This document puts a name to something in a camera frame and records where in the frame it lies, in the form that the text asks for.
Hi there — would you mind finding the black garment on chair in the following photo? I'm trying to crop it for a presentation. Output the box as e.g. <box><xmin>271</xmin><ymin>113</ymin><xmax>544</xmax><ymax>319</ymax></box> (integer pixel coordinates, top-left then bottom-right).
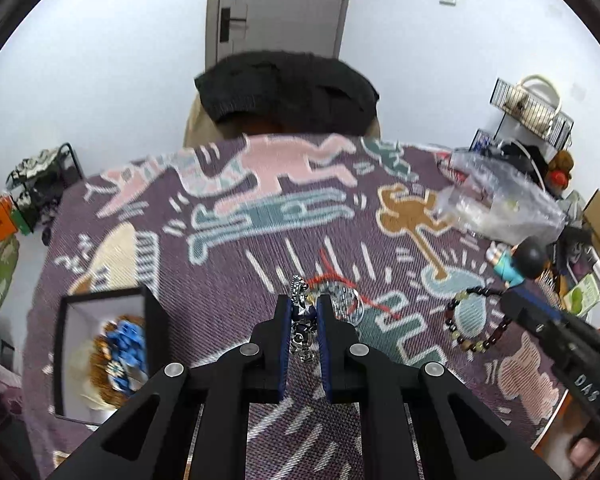
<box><xmin>195</xmin><ymin>51</ymin><xmax>379</xmax><ymax>136</ymax></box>

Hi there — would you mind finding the cartoon boy figurine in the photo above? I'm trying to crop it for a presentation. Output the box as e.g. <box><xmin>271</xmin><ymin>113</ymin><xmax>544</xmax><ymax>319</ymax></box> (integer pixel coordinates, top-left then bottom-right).
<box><xmin>486</xmin><ymin>236</ymin><xmax>548</xmax><ymax>288</ymax></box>

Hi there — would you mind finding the tan chair back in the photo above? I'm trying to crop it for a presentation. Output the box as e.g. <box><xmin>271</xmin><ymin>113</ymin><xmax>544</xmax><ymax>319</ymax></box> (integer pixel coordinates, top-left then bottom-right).
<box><xmin>182</xmin><ymin>94</ymin><xmax>384</xmax><ymax>149</ymax></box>

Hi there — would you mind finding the clear plastic bag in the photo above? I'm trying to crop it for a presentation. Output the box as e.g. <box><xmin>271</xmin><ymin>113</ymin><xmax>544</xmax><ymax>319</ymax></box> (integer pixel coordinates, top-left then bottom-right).
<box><xmin>434</xmin><ymin>151</ymin><xmax>566</xmax><ymax>246</ymax></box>

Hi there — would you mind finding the brown bead bracelet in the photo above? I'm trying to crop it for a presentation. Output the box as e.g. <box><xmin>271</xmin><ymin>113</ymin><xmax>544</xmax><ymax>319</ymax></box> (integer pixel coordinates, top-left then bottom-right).
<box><xmin>86</xmin><ymin>314</ymin><xmax>150</xmax><ymax>409</ymax></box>

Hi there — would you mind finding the red string bracelet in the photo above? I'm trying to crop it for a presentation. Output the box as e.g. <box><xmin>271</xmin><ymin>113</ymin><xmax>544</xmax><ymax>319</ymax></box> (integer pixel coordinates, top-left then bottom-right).
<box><xmin>304</xmin><ymin>248</ymin><xmax>402</xmax><ymax>321</ymax></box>

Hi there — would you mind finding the black metal shoe rack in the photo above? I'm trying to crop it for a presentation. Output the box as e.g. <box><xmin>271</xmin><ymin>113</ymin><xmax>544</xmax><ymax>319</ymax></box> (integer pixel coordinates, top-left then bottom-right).
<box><xmin>5</xmin><ymin>142</ymin><xmax>84</xmax><ymax>247</ymax></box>

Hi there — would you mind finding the black wire basket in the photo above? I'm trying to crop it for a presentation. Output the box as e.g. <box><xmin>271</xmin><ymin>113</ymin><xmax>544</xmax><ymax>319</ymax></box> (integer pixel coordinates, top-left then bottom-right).
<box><xmin>490</xmin><ymin>74</ymin><xmax>573</xmax><ymax>151</ymax></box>

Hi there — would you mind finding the orange box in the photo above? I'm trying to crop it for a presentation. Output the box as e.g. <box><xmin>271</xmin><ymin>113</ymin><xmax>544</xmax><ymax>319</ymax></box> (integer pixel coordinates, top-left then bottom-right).
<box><xmin>0</xmin><ymin>197</ymin><xmax>18</xmax><ymax>243</ymax></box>

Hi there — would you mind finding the person right hand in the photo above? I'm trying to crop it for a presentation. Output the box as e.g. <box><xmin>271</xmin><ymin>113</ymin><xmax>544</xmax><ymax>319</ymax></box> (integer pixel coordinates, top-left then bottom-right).
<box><xmin>542</xmin><ymin>404</ymin><xmax>600</xmax><ymax>470</ymax></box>

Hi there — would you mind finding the dark and green bead bracelet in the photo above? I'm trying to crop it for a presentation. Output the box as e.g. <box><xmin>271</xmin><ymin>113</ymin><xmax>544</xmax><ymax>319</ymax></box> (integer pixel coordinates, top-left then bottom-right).
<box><xmin>443</xmin><ymin>285</ymin><xmax>514</xmax><ymax>354</ymax></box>

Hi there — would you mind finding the black jewelry box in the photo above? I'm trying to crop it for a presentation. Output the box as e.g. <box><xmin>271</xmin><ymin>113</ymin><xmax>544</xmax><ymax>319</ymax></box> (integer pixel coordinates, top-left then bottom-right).
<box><xmin>53</xmin><ymin>285</ymin><xmax>169</xmax><ymax>426</ymax></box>

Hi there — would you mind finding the green leaf rug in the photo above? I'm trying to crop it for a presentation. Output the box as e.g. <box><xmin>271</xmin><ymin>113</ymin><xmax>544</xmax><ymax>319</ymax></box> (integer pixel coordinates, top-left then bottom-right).
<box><xmin>0</xmin><ymin>235</ymin><xmax>20</xmax><ymax>309</ymax></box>

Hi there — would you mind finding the black door handle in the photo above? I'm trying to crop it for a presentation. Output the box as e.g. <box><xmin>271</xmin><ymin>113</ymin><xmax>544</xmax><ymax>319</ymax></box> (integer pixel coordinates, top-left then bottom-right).
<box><xmin>219</xmin><ymin>6</ymin><xmax>247</xmax><ymax>44</ymax></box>

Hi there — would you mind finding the silver chain bracelet pile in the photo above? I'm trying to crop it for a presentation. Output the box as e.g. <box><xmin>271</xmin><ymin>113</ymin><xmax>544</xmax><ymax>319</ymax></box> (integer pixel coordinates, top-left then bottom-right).
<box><xmin>319</xmin><ymin>282</ymin><xmax>365</xmax><ymax>326</ymax></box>

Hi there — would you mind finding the silver astronaut keychain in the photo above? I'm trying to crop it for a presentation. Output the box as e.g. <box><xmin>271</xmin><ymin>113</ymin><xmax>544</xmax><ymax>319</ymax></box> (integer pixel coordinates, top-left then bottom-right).
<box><xmin>289</xmin><ymin>275</ymin><xmax>317</xmax><ymax>363</ymax></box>

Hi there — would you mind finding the green snack packet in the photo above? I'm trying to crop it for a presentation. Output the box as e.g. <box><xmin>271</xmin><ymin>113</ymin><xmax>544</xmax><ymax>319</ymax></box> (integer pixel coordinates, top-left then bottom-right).
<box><xmin>562</xmin><ymin>274</ymin><xmax>600</xmax><ymax>318</ymax></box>

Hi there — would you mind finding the blue bead bracelet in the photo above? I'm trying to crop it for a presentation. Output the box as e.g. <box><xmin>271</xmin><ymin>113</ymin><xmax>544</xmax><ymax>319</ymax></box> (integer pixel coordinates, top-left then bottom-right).
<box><xmin>104</xmin><ymin>320</ymin><xmax>150</xmax><ymax>392</ymax></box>

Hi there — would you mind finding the grey door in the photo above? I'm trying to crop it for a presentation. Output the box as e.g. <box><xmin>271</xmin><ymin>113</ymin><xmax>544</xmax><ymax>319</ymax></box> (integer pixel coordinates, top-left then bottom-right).
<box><xmin>204</xmin><ymin>0</ymin><xmax>349</xmax><ymax>67</ymax></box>

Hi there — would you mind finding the purple patterned woven blanket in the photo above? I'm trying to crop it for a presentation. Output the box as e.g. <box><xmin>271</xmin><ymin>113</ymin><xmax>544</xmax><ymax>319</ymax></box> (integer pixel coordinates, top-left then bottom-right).
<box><xmin>23</xmin><ymin>136</ymin><xmax>565</xmax><ymax>474</ymax></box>

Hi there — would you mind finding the orange plush toy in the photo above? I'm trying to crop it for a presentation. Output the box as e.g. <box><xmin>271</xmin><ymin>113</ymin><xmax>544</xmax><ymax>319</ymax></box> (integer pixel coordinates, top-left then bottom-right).
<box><xmin>545</xmin><ymin>150</ymin><xmax>574</xmax><ymax>196</ymax></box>

